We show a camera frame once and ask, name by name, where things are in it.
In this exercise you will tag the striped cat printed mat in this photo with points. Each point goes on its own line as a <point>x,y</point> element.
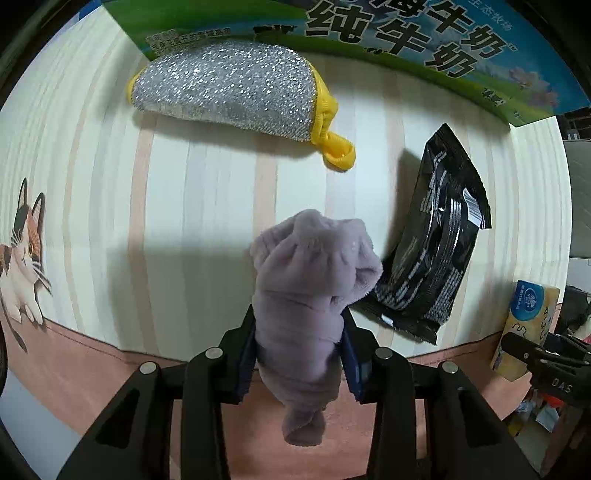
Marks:
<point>207,184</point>

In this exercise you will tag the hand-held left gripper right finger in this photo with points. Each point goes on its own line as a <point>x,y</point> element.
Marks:
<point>354,371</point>

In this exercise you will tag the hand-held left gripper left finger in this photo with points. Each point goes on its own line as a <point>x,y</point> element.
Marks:
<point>246,369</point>

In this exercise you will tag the yellow and blue tissue packet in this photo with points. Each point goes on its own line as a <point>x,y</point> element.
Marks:
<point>527,304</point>

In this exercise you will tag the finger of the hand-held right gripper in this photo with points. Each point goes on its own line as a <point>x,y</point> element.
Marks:
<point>521,348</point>
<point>575,348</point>

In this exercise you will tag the green and blue milk carton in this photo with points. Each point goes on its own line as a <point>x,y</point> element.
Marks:
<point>415,46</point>

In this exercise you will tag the purple plush cloth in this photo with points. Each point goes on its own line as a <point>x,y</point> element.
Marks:
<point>304,295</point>

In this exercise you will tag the black plastic packet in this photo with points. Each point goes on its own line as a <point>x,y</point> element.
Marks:
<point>438,258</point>

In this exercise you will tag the silver glitter scrubbing pad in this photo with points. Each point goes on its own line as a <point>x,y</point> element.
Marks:
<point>221,87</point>

